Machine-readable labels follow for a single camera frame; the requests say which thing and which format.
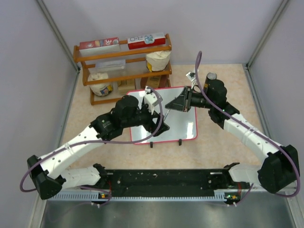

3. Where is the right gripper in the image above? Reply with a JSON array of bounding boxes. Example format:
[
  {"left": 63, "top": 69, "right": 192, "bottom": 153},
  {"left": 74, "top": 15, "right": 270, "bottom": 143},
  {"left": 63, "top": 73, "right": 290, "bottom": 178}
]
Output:
[{"left": 166, "top": 86, "right": 214, "bottom": 113}]

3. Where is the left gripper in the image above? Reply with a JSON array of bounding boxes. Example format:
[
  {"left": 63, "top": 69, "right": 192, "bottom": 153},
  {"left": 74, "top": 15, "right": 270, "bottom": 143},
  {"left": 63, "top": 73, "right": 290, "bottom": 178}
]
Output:
[{"left": 122, "top": 102, "right": 169, "bottom": 136}]

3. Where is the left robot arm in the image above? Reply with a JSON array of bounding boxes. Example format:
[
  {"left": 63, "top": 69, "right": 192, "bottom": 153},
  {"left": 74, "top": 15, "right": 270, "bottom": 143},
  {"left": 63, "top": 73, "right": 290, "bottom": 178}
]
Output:
[{"left": 27, "top": 93, "right": 169, "bottom": 200}]

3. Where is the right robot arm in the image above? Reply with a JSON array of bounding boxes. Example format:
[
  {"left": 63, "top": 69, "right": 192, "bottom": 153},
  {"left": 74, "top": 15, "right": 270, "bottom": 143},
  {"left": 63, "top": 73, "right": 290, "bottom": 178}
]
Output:
[{"left": 165, "top": 79, "right": 301, "bottom": 197}]

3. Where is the pink framed whiteboard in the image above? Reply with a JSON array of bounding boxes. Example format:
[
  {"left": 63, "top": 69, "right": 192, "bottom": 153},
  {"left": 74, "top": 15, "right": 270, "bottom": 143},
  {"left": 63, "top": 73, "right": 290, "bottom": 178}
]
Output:
[{"left": 127, "top": 86, "right": 197, "bottom": 144}]

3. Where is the brown cardboard box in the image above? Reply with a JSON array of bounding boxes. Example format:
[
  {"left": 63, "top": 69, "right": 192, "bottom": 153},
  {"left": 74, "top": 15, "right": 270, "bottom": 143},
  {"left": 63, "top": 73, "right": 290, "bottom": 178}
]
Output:
[{"left": 140, "top": 75, "right": 169, "bottom": 89}]

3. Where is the black drink can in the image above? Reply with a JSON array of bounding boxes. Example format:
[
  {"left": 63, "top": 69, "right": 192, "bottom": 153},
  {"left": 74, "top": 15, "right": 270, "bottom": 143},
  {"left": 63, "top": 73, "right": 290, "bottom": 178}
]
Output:
[{"left": 204, "top": 72, "right": 217, "bottom": 93}]

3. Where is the white bag middle shelf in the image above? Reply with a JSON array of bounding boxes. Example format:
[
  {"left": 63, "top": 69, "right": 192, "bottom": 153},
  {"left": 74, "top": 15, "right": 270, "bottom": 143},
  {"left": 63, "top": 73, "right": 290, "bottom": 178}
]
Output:
[{"left": 145, "top": 50, "right": 171, "bottom": 72}]

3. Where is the white bag shelf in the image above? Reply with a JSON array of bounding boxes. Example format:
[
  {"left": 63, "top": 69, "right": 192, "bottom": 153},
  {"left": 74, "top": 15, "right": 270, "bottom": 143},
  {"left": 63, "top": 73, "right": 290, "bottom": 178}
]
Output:
[
  {"left": 145, "top": 50, "right": 171, "bottom": 72},
  {"left": 88, "top": 72, "right": 113, "bottom": 97}
]

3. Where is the small tan box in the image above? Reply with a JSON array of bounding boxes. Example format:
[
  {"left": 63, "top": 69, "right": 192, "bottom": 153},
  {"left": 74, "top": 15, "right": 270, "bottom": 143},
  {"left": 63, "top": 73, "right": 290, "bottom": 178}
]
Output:
[{"left": 117, "top": 79, "right": 136, "bottom": 95}]

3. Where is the white bag bottom shelf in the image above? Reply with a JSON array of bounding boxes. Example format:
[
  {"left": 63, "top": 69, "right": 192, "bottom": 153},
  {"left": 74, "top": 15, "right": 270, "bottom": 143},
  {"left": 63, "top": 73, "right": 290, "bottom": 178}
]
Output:
[{"left": 88, "top": 72, "right": 113, "bottom": 97}]

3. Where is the red white box right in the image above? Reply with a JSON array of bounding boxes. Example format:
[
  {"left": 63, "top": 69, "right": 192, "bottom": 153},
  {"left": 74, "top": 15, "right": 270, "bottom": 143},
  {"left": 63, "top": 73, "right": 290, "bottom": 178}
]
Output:
[{"left": 127, "top": 32, "right": 166, "bottom": 49}]

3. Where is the wooden three-tier shelf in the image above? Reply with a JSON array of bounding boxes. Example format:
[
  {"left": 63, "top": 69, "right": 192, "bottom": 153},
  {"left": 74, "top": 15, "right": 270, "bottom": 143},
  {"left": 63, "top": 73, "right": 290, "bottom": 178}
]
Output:
[{"left": 73, "top": 34, "right": 172, "bottom": 105}]

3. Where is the clear plastic container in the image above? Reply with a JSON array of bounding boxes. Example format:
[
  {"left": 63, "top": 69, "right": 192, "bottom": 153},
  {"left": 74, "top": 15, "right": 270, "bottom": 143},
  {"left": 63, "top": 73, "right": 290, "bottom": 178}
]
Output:
[{"left": 94, "top": 59, "right": 126, "bottom": 73}]

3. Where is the red toothpaste box left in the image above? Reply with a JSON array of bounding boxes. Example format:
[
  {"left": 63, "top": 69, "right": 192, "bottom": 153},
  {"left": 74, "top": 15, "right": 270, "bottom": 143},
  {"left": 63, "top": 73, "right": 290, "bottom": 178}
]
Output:
[{"left": 79, "top": 37, "right": 120, "bottom": 56}]

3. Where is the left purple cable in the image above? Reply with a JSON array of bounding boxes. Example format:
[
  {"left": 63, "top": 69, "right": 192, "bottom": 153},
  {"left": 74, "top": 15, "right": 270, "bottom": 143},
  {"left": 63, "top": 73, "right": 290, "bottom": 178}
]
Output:
[{"left": 20, "top": 86, "right": 164, "bottom": 208}]

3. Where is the purple cable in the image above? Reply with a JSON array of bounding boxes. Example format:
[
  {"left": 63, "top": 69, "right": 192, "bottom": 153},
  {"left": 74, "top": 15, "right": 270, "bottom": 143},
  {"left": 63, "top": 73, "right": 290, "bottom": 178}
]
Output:
[
  {"left": 20, "top": 86, "right": 164, "bottom": 208},
  {"left": 195, "top": 50, "right": 300, "bottom": 208}
]

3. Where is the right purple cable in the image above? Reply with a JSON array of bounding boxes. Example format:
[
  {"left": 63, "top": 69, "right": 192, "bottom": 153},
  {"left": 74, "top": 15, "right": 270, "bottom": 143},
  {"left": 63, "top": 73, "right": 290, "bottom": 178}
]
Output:
[{"left": 195, "top": 50, "right": 300, "bottom": 208}]

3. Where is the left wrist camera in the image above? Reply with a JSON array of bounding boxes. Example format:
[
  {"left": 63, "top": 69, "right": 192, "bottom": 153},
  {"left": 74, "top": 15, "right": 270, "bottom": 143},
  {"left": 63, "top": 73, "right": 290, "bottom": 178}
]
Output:
[{"left": 143, "top": 86, "right": 163, "bottom": 114}]

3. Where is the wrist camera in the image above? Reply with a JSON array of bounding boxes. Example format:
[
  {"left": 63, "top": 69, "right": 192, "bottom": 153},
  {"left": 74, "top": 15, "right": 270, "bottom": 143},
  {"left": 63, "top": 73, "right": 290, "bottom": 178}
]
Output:
[
  {"left": 143, "top": 86, "right": 163, "bottom": 114},
  {"left": 186, "top": 71, "right": 196, "bottom": 82}
]

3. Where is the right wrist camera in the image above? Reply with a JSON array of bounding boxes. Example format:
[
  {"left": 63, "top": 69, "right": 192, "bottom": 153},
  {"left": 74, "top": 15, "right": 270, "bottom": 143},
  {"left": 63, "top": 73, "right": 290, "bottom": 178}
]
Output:
[{"left": 186, "top": 71, "right": 196, "bottom": 82}]

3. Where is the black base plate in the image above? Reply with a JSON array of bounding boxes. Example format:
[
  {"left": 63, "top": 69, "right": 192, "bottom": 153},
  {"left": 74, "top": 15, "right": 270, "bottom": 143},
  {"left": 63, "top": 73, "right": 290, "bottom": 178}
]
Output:
[{"left": 92, "top": 169, "right": 249, "bottom": 197}]

